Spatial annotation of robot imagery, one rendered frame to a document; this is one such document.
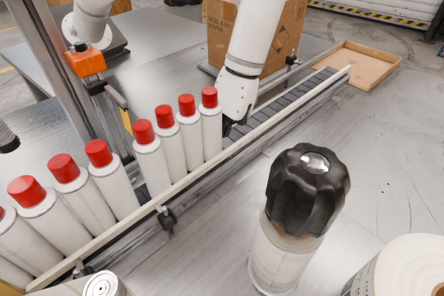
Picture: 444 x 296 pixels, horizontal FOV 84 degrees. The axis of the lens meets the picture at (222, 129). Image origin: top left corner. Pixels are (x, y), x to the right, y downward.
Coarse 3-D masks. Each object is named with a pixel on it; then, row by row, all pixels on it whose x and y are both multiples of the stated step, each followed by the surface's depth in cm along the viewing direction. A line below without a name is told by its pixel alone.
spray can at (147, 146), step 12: (144, 120) 43; (144, 132) 42; (132, 144) 45; (144, 144) 43; (156, 144) 45; (144, 156) 44; (156, 156) 45; (144, 168) 47; (156, 168) 47; (156, 180) 50; (168, 180) 53; (156, 192) 52
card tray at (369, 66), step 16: (336, 48) 118; (352, 48) 120; (368, 48) 114; (320, 64) 109; (336, 64) 109; (352, 64) 109; (368, 64) 109; (384, 64) 109; (352, 80) 100; (368, 80) 100
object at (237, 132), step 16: (320, 80) 91; (336, 80) 91; (288, 96) 84; (256, 112) 77; (272, 112) 77; (240, 128) 72; (272, 128) 72; (224, 144) 67; (224, 160) 63; (144, 192) 56; (112, 240) 48
